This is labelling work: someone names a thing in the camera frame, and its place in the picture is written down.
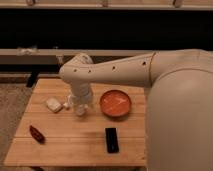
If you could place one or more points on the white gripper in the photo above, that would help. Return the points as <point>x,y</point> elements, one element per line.
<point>80,99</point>

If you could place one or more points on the dark red dried pepper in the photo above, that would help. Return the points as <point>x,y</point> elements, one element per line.
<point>37,135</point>

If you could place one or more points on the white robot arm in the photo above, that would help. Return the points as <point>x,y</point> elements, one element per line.
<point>179,112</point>

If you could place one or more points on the white crumpled cloth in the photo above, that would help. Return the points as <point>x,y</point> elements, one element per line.
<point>53,104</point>

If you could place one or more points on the orange round plate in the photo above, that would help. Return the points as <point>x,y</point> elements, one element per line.
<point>115,103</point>

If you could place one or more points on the wooden table board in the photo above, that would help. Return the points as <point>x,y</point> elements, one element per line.
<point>77,141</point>

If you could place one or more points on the black rectangular bar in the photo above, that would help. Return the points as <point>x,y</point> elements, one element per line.
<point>111,140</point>

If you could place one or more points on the wooden horizontal rail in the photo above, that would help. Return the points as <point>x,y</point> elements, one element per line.
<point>53,56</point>

